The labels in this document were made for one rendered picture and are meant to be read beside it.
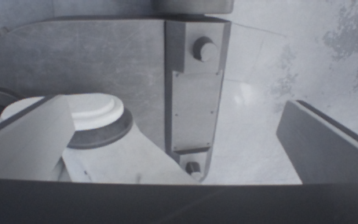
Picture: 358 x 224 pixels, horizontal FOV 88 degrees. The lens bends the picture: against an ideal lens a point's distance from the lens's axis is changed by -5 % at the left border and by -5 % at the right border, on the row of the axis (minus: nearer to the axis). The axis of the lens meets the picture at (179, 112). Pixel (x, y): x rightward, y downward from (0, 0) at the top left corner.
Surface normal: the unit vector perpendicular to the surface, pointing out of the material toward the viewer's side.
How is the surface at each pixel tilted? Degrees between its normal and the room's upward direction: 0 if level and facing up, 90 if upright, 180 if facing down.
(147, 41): 0
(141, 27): 0
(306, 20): 0
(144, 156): 90
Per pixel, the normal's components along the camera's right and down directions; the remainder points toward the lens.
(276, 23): 0.21, 0.51
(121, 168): 0.03, -0.86
